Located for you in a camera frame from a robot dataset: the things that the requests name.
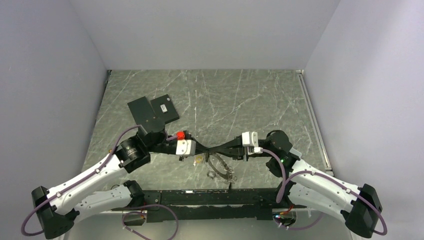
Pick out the silver keyring chain with keys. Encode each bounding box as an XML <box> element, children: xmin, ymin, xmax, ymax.
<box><xmin>205</xmin><ymin>151</ymin><xmax>237</xmax><ymax>190</ymax></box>

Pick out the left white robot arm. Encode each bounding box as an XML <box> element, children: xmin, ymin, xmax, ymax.
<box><xmin>21</xmin><ymin>117</ymin><xmax>210</xmax><ymax>240</ymax></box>

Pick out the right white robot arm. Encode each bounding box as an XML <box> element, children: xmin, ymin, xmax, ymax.
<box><xmin>206</xmin><ymin>130</ymin><xmax>388</xmax><ymax>239</ymax></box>

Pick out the black box with label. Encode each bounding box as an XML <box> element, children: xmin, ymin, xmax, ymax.
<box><xmin>150</xmin><ymin>94</ymin><xmax>180</xmax><ymax>124</ymax></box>

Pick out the black box lid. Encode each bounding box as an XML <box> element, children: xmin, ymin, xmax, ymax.
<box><xmin>127</xmin><ymin>96</ymin><xmax>157</xmax><ymax>125</ymax></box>

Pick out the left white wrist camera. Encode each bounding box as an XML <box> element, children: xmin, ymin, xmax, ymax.
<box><xmin>175</xmin><ymin>139</ymin><xmax>196</xmax><ymax>156</ymax></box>

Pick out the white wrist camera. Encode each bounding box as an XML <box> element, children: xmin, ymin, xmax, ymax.
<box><xmin>175</xmin><ymin>139</ymin><xmax>196</xmax><ymax>156</ymax></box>
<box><xmin>241</xmin><ymin>131</ymin><xmax>263</xmax><ymax>155</ymax></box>

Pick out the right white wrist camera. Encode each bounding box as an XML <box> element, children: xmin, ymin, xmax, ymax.
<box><xmin>241</xmin><ymin>131</ymin><xmax>263</xmax><ymax>155</ymax></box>

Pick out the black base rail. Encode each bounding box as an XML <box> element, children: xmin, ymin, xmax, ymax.
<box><xmin>120</xmin><ymin>188</ymin><xmax>293</xmax><ymax>223</ymax></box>

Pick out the aluminium frame rail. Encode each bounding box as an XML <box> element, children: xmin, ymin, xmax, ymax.
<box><xmin>295</xmin><ymin>69</ymin><xmax>334</xmax><ymax>176</ymax></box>

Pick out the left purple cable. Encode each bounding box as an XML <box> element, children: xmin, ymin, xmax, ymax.
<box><xmin>20</xmin><ymin>125</ymin><xmax>181</xmax><ymax>240</ymax></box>

